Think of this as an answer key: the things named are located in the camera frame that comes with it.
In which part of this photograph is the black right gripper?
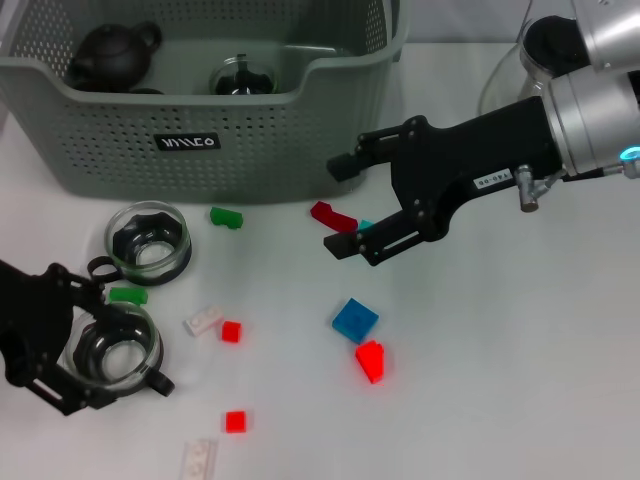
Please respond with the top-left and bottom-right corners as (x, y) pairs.
(322, 94), (564, 268)

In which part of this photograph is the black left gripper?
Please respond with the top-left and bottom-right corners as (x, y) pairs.
(0, 258), (120, 417)

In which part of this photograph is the grey perforated storage bin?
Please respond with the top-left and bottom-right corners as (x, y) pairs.
(0, 0), (411, 204)

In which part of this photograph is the dark red curved brick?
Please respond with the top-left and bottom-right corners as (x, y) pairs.
(309, 200), (359, 235)

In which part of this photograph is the green toy brick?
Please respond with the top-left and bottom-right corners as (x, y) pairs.
(108, 286), (150, 306)
(208, 205), (245, 230)

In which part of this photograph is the blue flat toy brick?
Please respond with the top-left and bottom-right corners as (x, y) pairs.
(332, 297), (380, 345)

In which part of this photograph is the white two-stud brick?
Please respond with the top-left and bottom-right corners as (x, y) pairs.
(183, 305), (225, 337)

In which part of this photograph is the bright red sloped brick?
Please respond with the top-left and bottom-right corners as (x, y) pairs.
(354, 339), (387, 385)

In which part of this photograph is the translucent clear two-stud brick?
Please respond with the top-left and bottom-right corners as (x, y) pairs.
(182, 438), (220, 480)

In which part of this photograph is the right gripper silver metal fitting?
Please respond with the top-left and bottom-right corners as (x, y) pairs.
(514, 164), (545, 214)

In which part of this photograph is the dark clay teapot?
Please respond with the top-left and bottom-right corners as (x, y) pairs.
(66, 20), (164, 93)

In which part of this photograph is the glass pitcher with black handle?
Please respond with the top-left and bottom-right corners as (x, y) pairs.
(477, 14), (591, 121)

